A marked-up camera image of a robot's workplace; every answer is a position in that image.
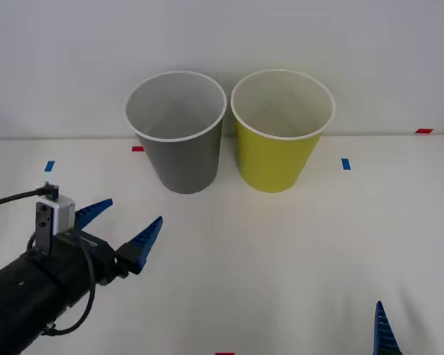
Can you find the grey plastic waste bin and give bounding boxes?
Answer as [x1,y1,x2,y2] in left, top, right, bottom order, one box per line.
[124,70,229,195]

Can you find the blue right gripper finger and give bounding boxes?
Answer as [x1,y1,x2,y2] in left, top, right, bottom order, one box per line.
[371,300,403,355]

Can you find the yellow-green plastic waste bin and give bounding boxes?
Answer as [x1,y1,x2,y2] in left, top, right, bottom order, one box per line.
[229,68,337,194]

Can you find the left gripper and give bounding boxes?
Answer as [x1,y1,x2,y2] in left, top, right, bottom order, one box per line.
[51,198,164,297]

